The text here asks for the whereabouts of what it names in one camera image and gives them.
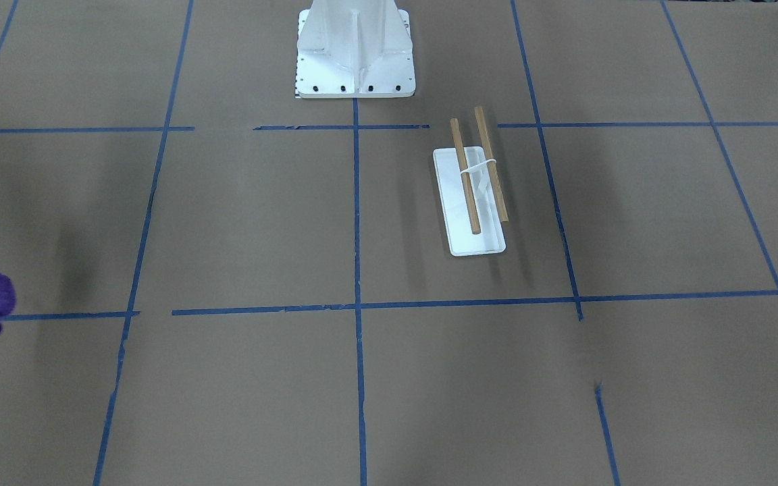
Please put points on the wooden rack rod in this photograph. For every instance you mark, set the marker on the wooden rack rod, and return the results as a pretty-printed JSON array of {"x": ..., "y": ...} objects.
[
  {"x": 469, "y": 197},
  {"x": 493, "y": 173}
]

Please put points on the white rack base tray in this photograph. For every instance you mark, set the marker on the white rack base tray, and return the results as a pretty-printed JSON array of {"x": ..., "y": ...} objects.
[{"x": 461, "y": 241}]

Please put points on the white wire rack bracket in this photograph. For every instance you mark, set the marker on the white wire rack bracket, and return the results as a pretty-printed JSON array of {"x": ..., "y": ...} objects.
[{"x": 479, "y": 175}]

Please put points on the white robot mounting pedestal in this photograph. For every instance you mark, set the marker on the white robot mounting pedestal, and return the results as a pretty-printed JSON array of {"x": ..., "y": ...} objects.
[{"x": 354, "y": 50}]

